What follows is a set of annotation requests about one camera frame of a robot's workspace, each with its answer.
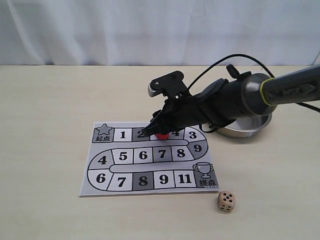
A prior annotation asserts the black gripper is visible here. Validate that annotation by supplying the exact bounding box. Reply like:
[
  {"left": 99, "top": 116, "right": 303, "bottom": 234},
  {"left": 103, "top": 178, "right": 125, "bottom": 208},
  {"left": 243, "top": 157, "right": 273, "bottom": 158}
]
[{"left": 142, "top": 95, "right": 208, "bottom": 137}]

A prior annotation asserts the wooden die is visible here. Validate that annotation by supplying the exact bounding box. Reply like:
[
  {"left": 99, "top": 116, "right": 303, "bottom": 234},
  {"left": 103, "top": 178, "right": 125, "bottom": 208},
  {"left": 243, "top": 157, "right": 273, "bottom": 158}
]
[{"left": 217, "top": 191, "right": 236, "bottom": 213}]

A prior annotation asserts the stainless steel round bowl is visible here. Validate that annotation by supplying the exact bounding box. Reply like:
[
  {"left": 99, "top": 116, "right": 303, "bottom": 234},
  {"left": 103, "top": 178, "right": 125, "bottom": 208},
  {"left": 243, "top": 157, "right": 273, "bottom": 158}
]
[{"left": 216, "top": 114, "right": 272, "bottom": 139}]

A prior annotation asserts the paper number game board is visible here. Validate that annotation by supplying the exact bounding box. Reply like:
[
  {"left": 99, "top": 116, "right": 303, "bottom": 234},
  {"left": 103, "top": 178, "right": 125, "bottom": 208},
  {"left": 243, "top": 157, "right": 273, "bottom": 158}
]
[{"left": 79, "top": 122, "right": 219, "bottom": 197}]

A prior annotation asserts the black cable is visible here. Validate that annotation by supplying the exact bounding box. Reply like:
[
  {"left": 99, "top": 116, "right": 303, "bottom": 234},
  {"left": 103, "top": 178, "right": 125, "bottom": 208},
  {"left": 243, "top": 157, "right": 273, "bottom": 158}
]
[{"left": 187, "top": 54, "right": 320, "bottom": 113}]

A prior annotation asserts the white curtain backdrop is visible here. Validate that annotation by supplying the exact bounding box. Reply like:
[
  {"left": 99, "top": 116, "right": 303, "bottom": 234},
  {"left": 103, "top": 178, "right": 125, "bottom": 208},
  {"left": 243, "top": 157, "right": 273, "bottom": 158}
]
[{"left": 0, "top": 0, "right": 320, "bottom": 66}]

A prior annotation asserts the red cylinder game piece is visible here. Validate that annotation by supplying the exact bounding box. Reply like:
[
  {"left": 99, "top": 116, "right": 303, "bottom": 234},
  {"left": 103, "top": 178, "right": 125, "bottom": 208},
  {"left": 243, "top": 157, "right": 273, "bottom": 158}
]
[{"left": 155, "top": 133, "right": 170, "bottom": 140}]

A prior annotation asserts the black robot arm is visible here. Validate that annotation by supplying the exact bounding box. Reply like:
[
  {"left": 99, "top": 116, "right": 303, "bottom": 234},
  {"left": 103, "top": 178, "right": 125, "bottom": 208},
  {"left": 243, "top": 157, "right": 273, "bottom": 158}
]
[{"left": 142, "top": 64, "right": 320, "bottom": 137}]

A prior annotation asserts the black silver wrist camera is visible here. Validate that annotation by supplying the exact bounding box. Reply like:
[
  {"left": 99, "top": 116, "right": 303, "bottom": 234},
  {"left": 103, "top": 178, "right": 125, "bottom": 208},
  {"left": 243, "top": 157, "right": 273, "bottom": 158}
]
[{"left": 148, "top": 70, "right": 188, "bottom": 99}]

